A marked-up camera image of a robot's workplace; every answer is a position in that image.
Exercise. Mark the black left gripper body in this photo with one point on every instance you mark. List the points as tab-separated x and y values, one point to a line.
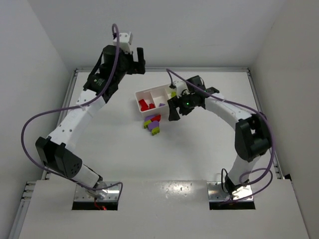
136	65

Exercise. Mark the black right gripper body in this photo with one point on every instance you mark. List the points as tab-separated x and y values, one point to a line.
178	105

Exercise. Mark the red thin lego piece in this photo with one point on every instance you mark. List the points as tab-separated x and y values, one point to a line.
144	106

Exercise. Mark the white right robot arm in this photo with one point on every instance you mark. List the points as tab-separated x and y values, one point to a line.
252	136

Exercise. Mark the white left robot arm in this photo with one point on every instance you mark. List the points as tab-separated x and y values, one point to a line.
56	151

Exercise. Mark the red curved lego brick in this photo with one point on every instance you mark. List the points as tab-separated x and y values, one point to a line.
156	118

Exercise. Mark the purple rounded lego brick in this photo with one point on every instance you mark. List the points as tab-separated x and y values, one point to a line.
152	125

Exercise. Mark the lime green curved lego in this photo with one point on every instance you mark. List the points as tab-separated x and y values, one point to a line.
155	131

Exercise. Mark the white three-compartment container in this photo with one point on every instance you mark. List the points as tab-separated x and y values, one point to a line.
155	95

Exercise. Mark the lime green lego upper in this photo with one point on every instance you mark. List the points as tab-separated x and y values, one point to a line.
146	123

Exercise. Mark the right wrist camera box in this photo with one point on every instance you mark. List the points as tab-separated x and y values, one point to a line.
178	87

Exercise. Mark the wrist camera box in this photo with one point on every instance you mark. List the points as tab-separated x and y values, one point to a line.
178	87
125	42

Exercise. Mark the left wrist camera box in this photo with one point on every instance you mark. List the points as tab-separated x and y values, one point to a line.
125	42

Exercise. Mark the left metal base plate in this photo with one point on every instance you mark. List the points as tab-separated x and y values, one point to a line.
108	192

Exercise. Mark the aluminium frame rail right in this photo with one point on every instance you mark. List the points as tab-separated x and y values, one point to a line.
266	127

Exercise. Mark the aluminium frame rail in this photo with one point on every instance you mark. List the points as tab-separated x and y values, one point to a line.
41	143
266	127

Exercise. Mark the aluminium frame rail left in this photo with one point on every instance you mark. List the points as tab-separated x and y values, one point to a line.
41	143

